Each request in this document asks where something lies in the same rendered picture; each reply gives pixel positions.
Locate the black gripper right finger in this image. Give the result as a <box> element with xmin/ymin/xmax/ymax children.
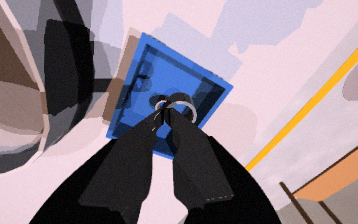
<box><xmin>168</xmin><ymin>107</ymin><xmax>282</xmax><ymax>224</ymax></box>

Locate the blue open crate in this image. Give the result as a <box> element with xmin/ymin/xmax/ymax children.
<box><xmin>106</xmin><ymin>32</ymin><xmax>234</xmax><ymax>160</ymax></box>

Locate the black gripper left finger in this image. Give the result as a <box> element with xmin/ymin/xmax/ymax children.
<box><xmin>29</xmin><ymin>107</ymin><xmax>165</xmax><ymax>224</ymax></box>

